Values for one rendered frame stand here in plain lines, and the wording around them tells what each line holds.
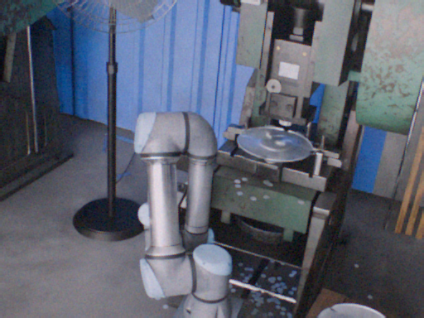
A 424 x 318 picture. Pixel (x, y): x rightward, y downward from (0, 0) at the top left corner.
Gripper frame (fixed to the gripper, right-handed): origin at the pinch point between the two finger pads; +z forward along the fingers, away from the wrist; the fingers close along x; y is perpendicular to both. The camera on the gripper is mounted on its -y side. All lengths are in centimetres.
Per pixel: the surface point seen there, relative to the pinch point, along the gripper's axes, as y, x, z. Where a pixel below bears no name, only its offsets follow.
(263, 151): -27.8, 22.3, 1.0
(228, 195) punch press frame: -8.8, 11.5, 9.4
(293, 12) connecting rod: -78, 22, -9
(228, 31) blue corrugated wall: -99, -44, 112
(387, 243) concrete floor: -3, 76, 115
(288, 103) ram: -48, 26, 1
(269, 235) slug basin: 3.2, 28.0, 26.0
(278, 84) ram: -53, 21, 0
